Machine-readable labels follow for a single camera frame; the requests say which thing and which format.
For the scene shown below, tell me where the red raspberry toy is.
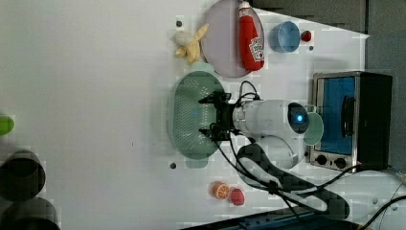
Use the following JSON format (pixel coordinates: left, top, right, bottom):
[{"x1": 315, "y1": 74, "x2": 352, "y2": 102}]
[{"x1": 231, "y1": 189, "x2": 245, "y2": 206}]

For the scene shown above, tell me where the black and steel toaster oven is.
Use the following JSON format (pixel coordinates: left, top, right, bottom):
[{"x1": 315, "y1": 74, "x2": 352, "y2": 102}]
[{"x1": 309, "y1": 71, "x2": 393, "y2": 173}]

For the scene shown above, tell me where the mint green plastic strainer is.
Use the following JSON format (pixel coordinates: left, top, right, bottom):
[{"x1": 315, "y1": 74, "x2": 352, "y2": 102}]
[{"x1": 167, "y1": 62, "x2": 224, "y2": 169}]

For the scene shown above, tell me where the red ketchup bottle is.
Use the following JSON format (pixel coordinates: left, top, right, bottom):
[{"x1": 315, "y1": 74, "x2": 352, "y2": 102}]
[{"x1": 238, "y1": 2, "x2": 264, "y2": 71}]

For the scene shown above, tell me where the green round object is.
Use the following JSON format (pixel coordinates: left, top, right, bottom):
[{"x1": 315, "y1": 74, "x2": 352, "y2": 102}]
[{"x1": 0, "y1": 116, "x2": 14, "y2": 136}]

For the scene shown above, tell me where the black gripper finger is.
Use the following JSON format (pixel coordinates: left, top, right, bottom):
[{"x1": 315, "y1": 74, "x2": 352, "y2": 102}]
[
  {"x1": 198, "y1": 95, "x2": 216, "y2": 104},
  {"x1": 199, "y1": 128, "x2": 215, "y2": 138}
]

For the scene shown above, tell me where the blue metal frame rail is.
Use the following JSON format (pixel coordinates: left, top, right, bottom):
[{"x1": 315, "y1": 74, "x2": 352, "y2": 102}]
[{"x1": 181, "y1": 208, "x2": 360, "y2": 230}]

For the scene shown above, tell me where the lower black cylinder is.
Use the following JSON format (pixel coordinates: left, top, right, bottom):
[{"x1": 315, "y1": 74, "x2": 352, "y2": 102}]
[{"x1": 1, "y1": 197, "x2": 61, "y2": 230}]

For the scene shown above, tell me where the small red strawberry toy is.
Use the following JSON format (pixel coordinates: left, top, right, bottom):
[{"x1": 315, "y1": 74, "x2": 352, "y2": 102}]
[{"x1": 301, "y1": 31, "x2": 312, "y2": 42}]

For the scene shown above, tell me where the peeled toy banana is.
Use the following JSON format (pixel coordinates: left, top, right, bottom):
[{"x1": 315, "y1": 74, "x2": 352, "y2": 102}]
[{"x1": 173, "y1": 23, "x2": 209, "y2": 65}]

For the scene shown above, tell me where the blue plastic cup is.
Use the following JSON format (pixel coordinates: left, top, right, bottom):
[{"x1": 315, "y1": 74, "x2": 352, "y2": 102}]
[{"x1": 269, "y1": 21, "x2": 300, "y2": 53}]

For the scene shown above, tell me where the mint green mug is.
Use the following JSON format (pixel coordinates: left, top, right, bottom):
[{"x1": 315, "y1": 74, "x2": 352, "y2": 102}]
[{"x1": 304, "y1": 104, "x2": 324, "y2": 146}]

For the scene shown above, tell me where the lilac round plate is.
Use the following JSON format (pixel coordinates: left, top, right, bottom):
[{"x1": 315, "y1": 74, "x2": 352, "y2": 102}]
[{"x1": 201, "y1": 0, "x2": 264, "y2": 78}]

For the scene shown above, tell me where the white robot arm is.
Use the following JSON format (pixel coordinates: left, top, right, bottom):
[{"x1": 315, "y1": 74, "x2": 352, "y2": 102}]
[{"x1": 200, "y1": 91, "x2": 405, "y2": 230}]

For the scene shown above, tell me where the black cylinder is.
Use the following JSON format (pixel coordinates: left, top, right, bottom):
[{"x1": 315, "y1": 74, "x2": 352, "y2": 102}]
[
  {"x1": 0, "y1": 150, "x2": 46, "y2": 201},
  {"x1": 1, "y1": 197, "x2": 61, "y2": 230}
]

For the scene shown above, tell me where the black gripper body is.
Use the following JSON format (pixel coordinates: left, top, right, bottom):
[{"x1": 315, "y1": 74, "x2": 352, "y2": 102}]
[{"x1": 214, "y1": 92, "x2": 239, "y2": 141}]

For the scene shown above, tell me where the orange slice toy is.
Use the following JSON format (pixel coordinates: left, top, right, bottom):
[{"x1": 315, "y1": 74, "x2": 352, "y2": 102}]
[{"x1": 212, "y1": 182, "x2": 230, "y2": 199}]

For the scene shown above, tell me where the upper black cylinder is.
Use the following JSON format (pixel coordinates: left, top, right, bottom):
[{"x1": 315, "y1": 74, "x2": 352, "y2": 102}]
[{"x1": 0, "y1": 150, "x2": 46, "y2": 201}]

